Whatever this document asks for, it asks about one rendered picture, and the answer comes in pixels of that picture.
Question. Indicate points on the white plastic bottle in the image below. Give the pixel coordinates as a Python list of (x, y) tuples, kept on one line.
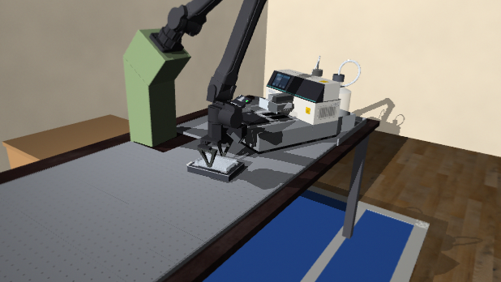
[(345, 95), (316, 72)]

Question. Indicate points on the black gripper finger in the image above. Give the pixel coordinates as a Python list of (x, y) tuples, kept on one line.
[(212, 151), (227, 148)]

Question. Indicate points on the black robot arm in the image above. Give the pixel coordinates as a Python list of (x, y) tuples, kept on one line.
[(222, 86)]

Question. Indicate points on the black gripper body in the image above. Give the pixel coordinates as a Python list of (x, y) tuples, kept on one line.
[(207, 139)]

